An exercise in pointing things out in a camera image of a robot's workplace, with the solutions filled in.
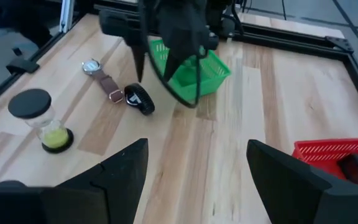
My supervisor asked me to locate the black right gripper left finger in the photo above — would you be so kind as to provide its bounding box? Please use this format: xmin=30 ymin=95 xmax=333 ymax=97
xmin=57 ymin=138 xmax=150 ymax=224

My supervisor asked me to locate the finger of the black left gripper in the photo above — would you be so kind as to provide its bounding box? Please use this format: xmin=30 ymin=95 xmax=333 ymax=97
xmin=163 ymin=51 xmax=188 ymax=82
xmin=131 ymin=43 xmax=147 ymax=83

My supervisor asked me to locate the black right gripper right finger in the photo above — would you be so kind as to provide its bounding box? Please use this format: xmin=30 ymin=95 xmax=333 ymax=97
xmin=246 ymin=139 xmax=333 ymax=224

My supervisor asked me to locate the black fitness band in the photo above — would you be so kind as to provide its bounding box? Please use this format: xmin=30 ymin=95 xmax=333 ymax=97
xmin=124 ymin=83 xmax=155 ymax=116

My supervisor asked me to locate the brown leather strap wristwatch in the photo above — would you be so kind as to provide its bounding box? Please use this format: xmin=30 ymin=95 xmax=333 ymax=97
xmin=81 ymin=58 xmax=125 ymax=104

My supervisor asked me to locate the green plastic basket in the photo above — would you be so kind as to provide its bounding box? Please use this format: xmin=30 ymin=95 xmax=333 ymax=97
xmin=149 ymin=39 xmax=232 ymax=102

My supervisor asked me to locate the red plastic basket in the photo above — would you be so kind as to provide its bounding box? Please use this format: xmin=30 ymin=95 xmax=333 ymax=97
xmin=291 ymin=138 xmax=358 ymax=190

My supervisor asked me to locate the black table clamp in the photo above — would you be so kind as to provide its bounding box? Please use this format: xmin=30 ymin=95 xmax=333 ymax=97
xmin=6 ymin=57 xmax=40 ymax=75

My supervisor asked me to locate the black looped cable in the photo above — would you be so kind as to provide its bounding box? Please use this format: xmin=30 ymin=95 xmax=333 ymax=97
xmin=137 ymin=0 xmax=202 ymax=109

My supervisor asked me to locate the silver aluminium profile post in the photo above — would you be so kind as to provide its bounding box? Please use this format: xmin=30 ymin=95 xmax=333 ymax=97
xmin=58 ymin=0 xmax=76 ymax=34

